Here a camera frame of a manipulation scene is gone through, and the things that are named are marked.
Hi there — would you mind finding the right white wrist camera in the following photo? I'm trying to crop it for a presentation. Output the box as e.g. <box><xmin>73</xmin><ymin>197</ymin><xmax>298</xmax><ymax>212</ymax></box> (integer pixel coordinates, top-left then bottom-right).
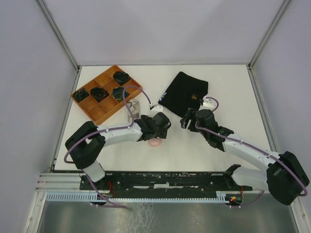
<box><xmin>199</xmin><ymin>97</ymin><xmax>215</xmax><ymax>110</ymax></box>

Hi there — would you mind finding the rolled green black belt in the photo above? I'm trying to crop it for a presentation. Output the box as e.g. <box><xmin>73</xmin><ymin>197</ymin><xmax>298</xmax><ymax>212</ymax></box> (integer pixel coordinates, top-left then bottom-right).
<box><xmin>73</xmin><ymin>88</ymin><xmax>89</xmax><ymax>102</ymax></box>

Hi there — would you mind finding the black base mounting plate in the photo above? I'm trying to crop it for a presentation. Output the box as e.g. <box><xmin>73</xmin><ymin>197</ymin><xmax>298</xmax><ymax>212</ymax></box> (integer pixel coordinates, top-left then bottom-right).
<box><xmin>94</xmin><ymin>171</ymin><xmax>253</xmax><ymax>196</ymax></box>

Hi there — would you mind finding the white slotted cable duct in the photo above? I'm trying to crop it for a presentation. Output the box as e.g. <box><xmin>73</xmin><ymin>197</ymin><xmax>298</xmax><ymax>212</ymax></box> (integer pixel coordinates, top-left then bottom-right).
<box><xmin>46</xmin><ymin>189</ymin><xmax>233</xmax><ymax>203</ymax></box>

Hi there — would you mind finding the rolled blue yellow belt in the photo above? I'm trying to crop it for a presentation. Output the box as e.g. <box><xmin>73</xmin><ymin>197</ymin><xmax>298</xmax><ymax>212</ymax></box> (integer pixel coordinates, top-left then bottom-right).
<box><xmin>112</xmin><ymin>87</ymin><xmax>129</xmax><ymax>102</ymax></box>

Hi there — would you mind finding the aluminium frame post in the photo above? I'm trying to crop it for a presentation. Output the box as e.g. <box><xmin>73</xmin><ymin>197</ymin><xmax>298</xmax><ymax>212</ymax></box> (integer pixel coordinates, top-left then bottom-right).
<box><xmin>248</xmin><ymin>0</ymin><xmax>292</xmax><ymax>69</ymax></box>
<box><xmin>35</xmin><ymin>0</ymin><xmax>79</xmax><ymax>70</ymax></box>

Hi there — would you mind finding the black folded cloth pouch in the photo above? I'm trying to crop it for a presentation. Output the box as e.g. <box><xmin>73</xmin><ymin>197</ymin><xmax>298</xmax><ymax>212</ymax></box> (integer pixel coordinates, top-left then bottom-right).
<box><xmin>158</xmin><ymin>71</ymin><xmax>208</xmax><ymax>117</ymax></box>

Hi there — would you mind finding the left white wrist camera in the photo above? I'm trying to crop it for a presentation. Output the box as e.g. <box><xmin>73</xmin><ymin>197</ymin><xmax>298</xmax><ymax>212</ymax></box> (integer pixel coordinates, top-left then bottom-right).
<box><xmin>150</xmin><ymin>104</ymin><xmax>163</xmax><ymax>113</ymax></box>

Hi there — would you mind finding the left aluminium frame post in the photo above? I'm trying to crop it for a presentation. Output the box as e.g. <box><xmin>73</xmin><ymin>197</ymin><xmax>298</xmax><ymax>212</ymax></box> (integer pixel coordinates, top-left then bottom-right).
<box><xmin>35</xmin><ymin>0</ymin><xmax>79</xmax><ymax>70</ymax></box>

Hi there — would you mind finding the wooden compartment tray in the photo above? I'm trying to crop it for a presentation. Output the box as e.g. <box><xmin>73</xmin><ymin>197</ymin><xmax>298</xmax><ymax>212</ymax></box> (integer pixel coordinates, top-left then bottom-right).
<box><xmin>71</xmin><ymin>65</ymin><xmax>142</xmax><ymax>125</ymax></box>

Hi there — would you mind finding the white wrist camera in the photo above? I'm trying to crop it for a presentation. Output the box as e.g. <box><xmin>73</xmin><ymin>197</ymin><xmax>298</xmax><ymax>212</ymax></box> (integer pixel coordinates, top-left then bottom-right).
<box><xmin>199</xmin><ymin>97</ymin><xmax>215</xmax><ymax>110</ymax></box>
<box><xmin>150</xmin><ymin>104</ymin><xmax>163</xmax><ymax>113</ymax></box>

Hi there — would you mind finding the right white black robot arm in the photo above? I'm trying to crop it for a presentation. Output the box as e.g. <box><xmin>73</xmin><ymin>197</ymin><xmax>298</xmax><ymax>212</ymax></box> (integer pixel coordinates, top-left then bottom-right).
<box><xmin>180</xmin><ymin>108</ymin><xmax>310</xmax><ymax>205</ymax></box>

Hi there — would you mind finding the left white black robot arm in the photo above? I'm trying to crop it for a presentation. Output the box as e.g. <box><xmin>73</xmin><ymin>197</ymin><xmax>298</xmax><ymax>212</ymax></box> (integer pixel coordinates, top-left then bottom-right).
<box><xmin>65</xmin><ymin>112</ymin><xmax>171</xmax><ymax>189</ymax></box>

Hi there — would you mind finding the pink glasses case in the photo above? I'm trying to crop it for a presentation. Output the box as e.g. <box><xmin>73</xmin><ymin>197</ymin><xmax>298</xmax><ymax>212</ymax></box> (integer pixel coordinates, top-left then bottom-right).
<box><xmin>149</xmin><ymin>138</ymin><xmax>162</xmax><ymax>147</ymax></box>

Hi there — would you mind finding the rolled black belt middle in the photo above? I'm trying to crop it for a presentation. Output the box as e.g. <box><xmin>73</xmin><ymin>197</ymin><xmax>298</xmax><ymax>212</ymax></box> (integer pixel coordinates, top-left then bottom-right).
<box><xmin>90</xmin><ymin>87</ymin><xmax>109</xmax><ymax>102</ymax></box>

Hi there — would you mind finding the rolled black belt top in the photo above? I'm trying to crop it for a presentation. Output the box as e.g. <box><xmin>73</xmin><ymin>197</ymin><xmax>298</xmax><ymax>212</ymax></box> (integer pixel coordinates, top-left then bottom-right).
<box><xmin>113</xmin><ymin>71</ymin><xmax>130</xmax><ymax>85</ymax></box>

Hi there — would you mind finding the marble pattern glasses case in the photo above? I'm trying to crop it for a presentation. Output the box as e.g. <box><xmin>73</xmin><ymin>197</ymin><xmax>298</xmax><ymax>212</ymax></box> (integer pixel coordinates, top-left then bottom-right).
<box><xmin>127</xmin><ymin>99</ymin><xmax>141</xmax><ymax>123</ymax></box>

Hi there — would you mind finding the right aluminium frame post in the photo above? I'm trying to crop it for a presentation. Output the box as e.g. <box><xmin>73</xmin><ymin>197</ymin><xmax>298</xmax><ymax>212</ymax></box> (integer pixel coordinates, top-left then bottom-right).
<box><xmin>248</xmin><ymin>0</ymin><xmax>292</xmax><ymax>69</ymax></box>

